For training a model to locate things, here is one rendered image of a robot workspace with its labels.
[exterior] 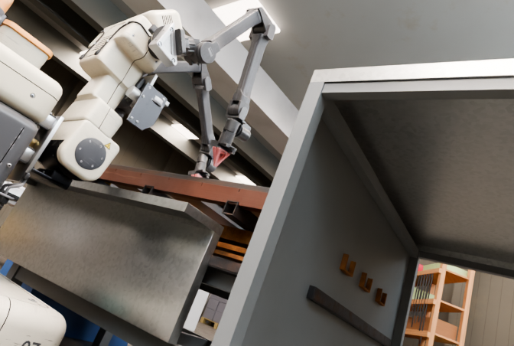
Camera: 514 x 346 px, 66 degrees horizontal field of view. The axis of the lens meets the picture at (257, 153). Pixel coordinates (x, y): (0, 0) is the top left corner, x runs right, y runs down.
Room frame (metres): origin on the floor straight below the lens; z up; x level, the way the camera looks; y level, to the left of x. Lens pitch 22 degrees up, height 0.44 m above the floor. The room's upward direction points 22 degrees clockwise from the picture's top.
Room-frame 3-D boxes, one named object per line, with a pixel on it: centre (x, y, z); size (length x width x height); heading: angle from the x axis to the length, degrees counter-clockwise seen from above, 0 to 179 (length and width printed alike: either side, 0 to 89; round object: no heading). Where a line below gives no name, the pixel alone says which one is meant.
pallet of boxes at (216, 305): (11.10, -0.93, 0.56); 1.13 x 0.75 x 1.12; 45
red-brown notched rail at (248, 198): (1.64, 0.34, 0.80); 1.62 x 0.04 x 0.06; 51
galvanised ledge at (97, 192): (1.68, 0.57, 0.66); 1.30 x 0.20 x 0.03; 51
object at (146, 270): (1.74, 0.52, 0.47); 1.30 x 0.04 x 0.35; 51
